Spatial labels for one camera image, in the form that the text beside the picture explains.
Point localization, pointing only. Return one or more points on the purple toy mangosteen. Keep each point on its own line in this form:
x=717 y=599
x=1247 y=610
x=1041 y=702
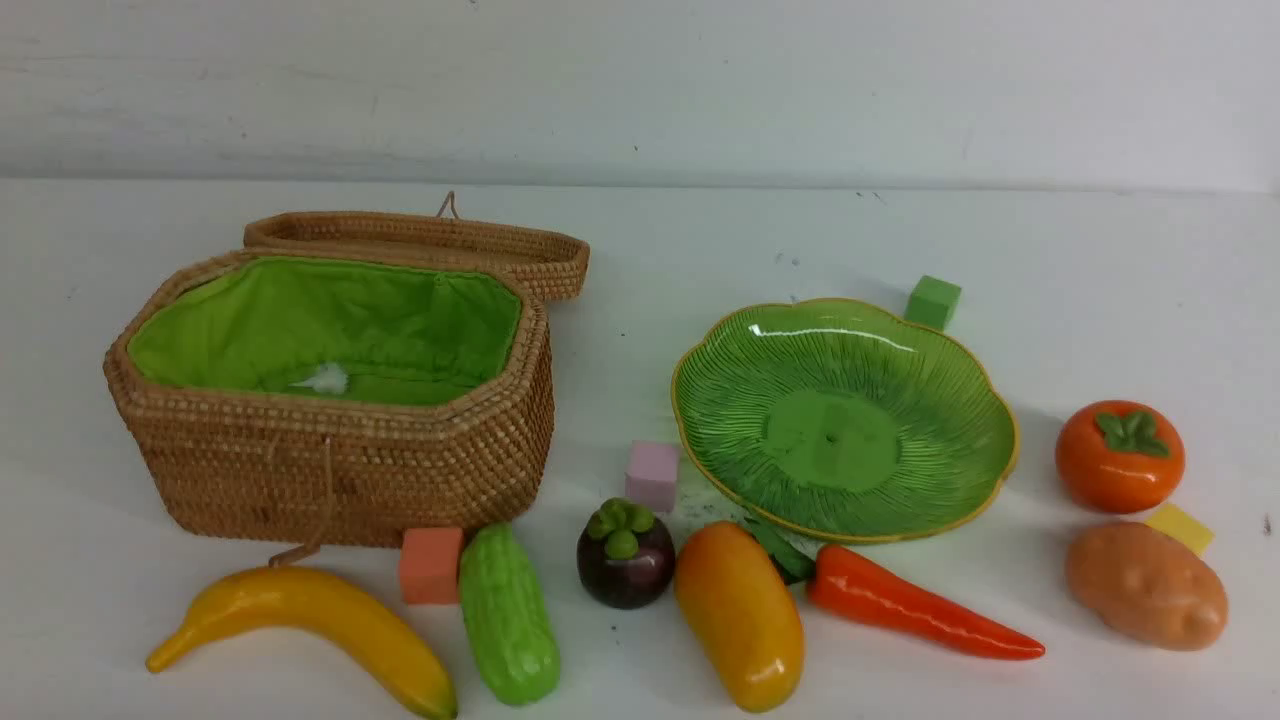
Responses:
x=625 y=555

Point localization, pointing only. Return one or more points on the yellow orange toy mango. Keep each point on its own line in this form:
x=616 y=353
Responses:
x=744 y=617

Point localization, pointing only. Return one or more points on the orange toy carrot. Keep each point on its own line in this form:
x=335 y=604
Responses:
x=856 y=589

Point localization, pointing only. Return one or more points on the green toy cucumber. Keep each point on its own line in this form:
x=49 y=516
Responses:
x=507 y=623

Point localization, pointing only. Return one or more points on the yellow toy banana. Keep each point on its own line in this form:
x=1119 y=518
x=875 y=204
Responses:
x=319 y=602

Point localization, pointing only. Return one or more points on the brown toy potato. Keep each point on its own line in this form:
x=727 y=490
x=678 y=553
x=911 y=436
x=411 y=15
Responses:
x=1147 y=586

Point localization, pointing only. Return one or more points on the pink foam cube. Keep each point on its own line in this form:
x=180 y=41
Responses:
x=651 y=476

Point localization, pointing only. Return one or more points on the green leaf-shaped ceramic plate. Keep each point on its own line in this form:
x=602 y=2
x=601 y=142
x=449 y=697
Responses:
x=840 y=421

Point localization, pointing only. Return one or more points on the orange foam cube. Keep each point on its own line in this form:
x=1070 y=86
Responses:
x=429 y=561

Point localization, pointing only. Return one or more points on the woven wicker basket green lining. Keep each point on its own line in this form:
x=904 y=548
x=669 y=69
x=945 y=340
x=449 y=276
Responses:
x=336 y=399

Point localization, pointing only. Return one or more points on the green foam cube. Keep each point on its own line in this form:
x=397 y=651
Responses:
x=932 y=303

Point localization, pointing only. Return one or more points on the orange toy persimmon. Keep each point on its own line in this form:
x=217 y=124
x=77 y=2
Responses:
x=1120 y=457

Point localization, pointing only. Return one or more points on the yellow foam cube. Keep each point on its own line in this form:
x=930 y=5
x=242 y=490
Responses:
x=1178 y=524

